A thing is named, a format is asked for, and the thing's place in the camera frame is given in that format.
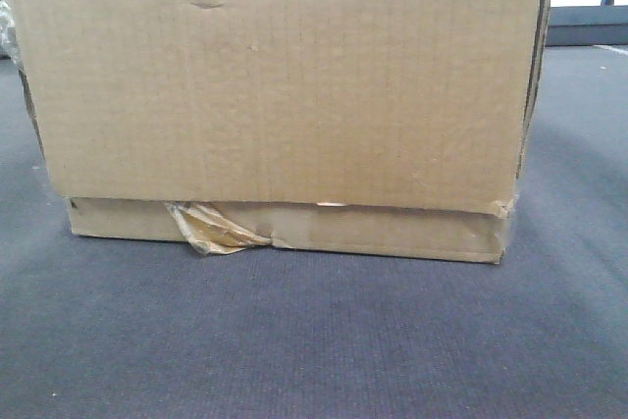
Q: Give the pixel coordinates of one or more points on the brown cardboard carton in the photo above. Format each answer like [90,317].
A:
[386,127]

